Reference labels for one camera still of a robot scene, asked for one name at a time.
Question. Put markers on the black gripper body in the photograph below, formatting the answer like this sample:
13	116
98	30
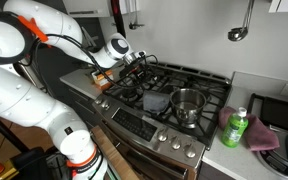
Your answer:
133	68

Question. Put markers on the grey cloth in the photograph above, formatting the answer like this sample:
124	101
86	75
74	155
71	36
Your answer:
155	101

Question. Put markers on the stainless steel pot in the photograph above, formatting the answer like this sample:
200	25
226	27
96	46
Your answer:
188	103

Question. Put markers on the green plastic bottle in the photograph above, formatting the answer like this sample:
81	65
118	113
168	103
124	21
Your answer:
234	130

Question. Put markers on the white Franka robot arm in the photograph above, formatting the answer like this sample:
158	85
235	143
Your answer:
17	100

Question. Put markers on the pink cloth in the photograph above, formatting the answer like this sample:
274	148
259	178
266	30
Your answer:
260	136

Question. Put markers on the silver stove knob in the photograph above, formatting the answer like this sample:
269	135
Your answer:
162	136
190	151
99	101
106	105
175	143

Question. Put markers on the stainless steel gas stove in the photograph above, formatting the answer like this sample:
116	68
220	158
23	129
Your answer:
130	123

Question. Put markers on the black cast iron stove grate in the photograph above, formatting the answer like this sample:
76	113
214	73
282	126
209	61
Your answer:
214	110

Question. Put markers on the wooden board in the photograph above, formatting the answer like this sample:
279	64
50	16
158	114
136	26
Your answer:
117	156

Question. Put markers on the hanging steel ladle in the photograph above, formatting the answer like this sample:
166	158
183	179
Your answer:
237	33

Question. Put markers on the black portable cooktop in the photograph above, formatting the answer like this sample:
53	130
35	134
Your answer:
277	111

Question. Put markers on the black stand pole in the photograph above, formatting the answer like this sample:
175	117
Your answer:
4	131

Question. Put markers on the steel pan with lid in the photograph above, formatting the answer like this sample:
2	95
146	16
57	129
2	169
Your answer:
280	160

